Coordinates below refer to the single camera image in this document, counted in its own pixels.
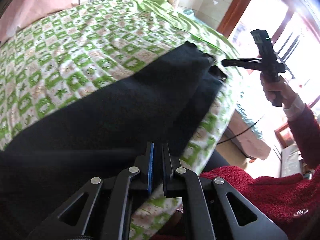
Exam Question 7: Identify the black pants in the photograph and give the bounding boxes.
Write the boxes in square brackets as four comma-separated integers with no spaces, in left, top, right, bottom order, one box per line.
[1,42,227,239]

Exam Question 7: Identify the person's right hand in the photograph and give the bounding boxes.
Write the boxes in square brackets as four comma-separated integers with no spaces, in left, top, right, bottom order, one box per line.
[260,73,297,109]

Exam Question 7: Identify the red fuzzy sweater sleeve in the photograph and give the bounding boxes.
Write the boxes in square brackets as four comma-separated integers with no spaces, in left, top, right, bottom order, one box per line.
[200,106,319,239]

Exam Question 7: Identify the green white patterned bedsheet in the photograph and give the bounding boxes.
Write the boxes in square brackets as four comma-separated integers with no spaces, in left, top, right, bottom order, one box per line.
[0,0,245,240]

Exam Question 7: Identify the black cable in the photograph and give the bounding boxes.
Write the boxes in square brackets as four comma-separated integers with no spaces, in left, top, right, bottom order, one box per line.
[216,114,266,145]

